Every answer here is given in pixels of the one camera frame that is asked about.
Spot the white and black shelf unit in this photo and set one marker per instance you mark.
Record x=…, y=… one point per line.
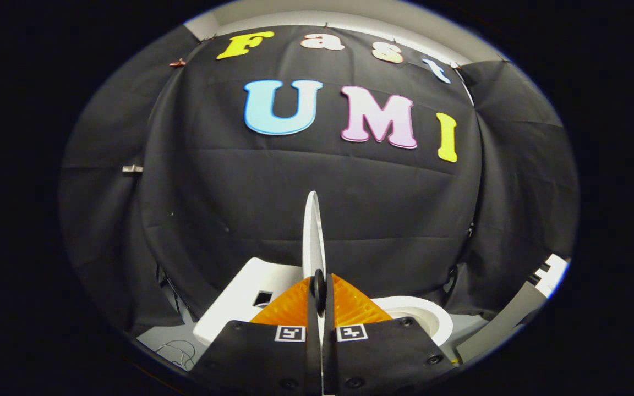
x=551, y=272

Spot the copper cloth clip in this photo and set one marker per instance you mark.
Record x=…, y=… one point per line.
x=178, y=62

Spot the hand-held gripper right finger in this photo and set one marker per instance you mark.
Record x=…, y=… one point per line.
x=329, y=357

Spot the white toilet seat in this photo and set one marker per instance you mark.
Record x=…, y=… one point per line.
x=432, y=319

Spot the silver cloth clip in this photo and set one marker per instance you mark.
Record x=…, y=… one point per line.
x=132, y=169

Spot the white toilet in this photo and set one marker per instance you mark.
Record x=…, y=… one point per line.
x=237, y=297

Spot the grey board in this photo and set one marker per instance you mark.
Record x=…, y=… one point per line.
x=501, y=322

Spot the black backdrop cloth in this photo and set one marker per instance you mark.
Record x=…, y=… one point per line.
x=306, y=192

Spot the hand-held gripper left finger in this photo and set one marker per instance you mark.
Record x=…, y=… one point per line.
x=312, y=352

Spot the white toilet lid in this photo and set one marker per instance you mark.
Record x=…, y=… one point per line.
x=313, y=236

